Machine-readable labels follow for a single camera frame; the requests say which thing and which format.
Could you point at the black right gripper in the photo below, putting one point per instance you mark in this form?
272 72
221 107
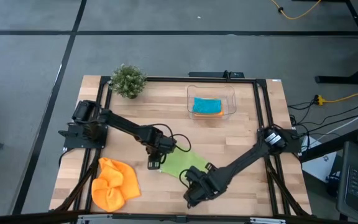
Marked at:
204 183

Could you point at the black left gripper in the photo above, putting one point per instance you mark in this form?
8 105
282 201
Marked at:
162 144

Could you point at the green microfiber towel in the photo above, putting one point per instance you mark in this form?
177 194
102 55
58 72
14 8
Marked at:
182 161

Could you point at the large orange microfiber towel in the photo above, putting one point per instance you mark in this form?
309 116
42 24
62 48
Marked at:
117 186

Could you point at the teal microfiber towel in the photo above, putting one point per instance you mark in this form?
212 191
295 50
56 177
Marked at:
207 105

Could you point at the clear plastic bin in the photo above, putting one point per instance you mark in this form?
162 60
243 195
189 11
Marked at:
232 93

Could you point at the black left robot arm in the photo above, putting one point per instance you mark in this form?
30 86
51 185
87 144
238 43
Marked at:
120 123

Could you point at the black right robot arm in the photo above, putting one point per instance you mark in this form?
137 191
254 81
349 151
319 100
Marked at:
247 155

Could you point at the small grey box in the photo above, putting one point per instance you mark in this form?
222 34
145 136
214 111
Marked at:
181 219

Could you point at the small green potted plant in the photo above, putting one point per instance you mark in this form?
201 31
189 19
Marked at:
127 81

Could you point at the white cardboard box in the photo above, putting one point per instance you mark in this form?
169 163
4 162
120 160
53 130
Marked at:
319 168

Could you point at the black crossbar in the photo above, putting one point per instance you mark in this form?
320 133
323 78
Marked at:
26 217

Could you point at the black desk stand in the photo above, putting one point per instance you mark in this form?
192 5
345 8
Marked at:
337 80

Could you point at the silver bracket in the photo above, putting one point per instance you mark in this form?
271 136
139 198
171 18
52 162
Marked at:
92 219
267 221

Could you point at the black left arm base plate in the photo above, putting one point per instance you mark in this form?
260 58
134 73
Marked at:
70 142

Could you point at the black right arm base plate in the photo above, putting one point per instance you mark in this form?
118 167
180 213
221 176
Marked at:
292 140

